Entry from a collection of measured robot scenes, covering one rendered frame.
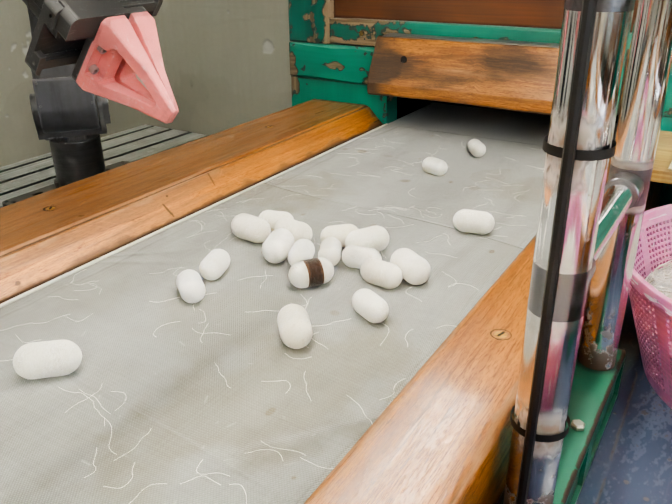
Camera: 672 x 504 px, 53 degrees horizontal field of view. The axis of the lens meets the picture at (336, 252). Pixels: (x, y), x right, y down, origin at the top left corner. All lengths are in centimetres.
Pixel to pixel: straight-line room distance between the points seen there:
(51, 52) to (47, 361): 25
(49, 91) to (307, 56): 35
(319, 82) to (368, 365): 64
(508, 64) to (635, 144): 42
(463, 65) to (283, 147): 23
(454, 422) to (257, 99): 202
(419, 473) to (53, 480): 17
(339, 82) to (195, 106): 156
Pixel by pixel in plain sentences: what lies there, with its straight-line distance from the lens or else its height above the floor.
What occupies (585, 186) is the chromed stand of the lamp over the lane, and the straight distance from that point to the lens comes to 27.
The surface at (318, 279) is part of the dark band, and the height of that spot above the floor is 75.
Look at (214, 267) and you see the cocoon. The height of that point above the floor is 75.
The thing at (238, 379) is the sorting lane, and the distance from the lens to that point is 40.
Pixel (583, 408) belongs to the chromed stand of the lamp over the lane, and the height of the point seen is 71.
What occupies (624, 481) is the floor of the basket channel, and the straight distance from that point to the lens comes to 46.
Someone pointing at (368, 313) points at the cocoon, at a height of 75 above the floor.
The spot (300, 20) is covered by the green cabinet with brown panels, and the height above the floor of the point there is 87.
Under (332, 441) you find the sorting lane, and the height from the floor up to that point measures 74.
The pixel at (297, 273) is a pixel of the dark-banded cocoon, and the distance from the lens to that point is 48.
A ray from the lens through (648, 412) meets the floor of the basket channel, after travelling 52.
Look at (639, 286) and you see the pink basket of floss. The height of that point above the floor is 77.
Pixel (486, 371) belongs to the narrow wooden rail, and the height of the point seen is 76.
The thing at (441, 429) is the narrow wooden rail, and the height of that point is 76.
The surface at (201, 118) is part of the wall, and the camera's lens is 249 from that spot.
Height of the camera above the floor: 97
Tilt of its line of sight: 25 degrees down
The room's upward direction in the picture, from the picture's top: 1 degrees counter-clockwise
